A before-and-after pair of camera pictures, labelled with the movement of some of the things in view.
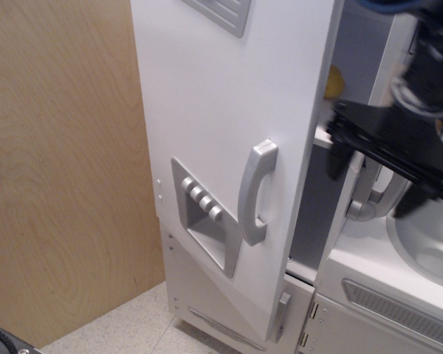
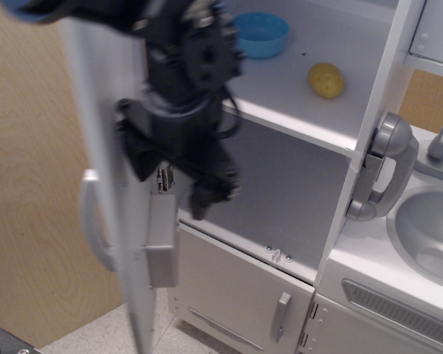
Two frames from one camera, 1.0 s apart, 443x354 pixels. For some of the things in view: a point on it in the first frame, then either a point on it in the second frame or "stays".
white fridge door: x=234 y=91 to x=105 y=58
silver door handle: x=263 y=158 to x=89 y=195
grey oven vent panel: x=401 y=313 stays
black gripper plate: x=416 y=148 to x=192 y=141
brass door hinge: x=314 y=310 stays
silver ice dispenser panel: x=213 y=223 to x=162 y=252
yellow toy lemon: x=336 y=83 stays
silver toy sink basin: x=427 y=240 stays
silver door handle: x=281 y=314 stays
